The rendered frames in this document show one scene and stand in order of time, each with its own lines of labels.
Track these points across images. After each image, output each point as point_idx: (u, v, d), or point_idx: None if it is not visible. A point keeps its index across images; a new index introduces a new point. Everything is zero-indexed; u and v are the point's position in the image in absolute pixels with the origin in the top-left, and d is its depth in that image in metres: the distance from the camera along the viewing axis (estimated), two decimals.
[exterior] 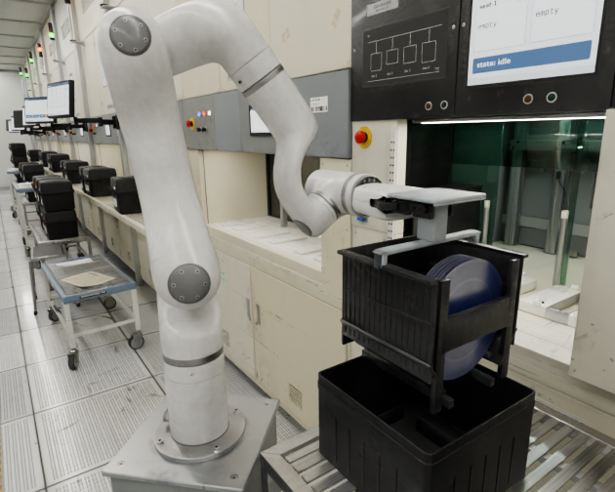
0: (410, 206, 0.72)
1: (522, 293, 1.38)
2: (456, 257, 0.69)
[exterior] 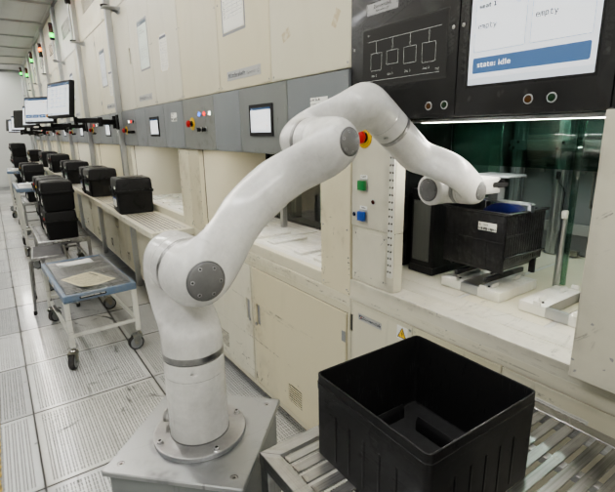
0: None
1: (522, 293, 1.38)
2: None
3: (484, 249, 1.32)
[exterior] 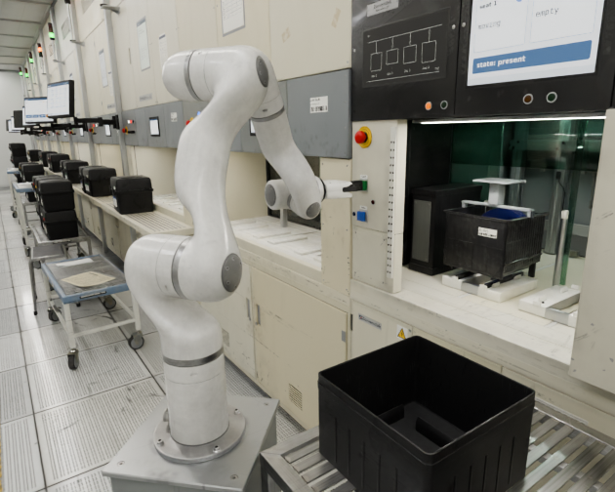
0: (354, 185, 1.39)
1: (523, 293, 1.38)
2: None
3: (485, 255, 1.33)
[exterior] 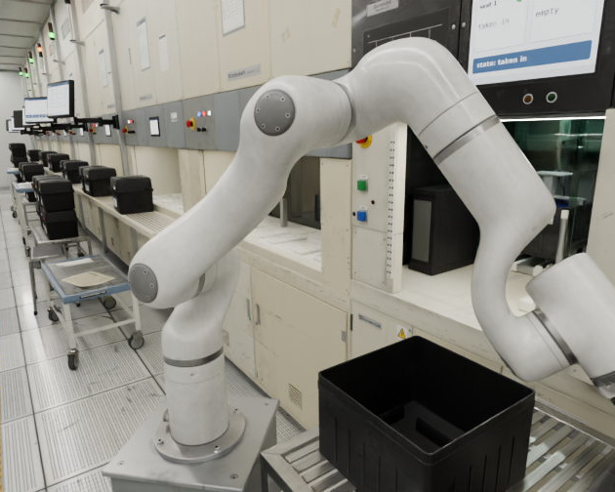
0: None
1: None
2: (555, 198, 1.59)
3: (541, 239, 1.50)
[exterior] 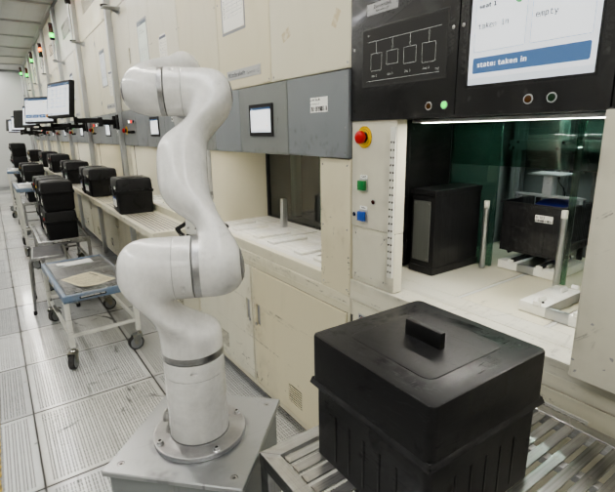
0: None
1: (573, 273, 1.56)
2: (555, 198, 1.59)
3: (541, 239, 1.50)
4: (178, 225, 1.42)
